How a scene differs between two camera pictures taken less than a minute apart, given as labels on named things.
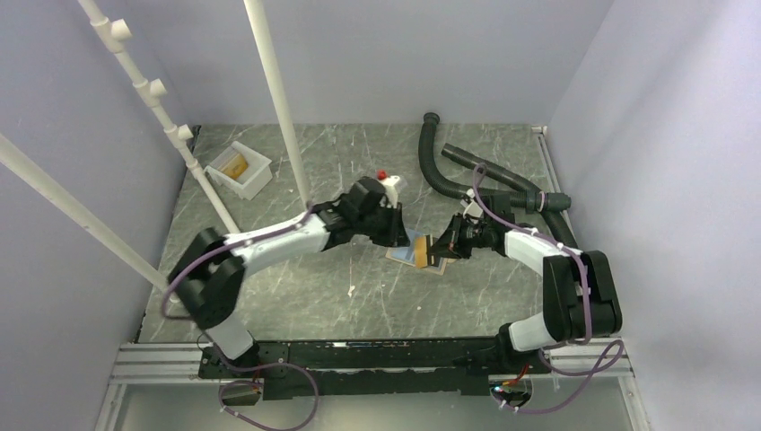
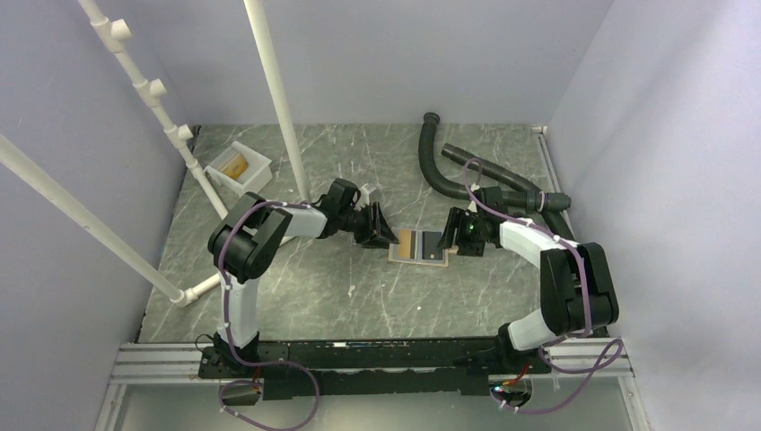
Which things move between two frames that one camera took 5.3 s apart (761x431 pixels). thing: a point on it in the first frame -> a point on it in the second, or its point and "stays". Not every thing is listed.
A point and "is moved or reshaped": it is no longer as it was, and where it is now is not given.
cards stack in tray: (235, 167) stays
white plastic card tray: (240, 171) stays
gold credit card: (421, 251) is moved or reshaped
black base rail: (406, 366) stays
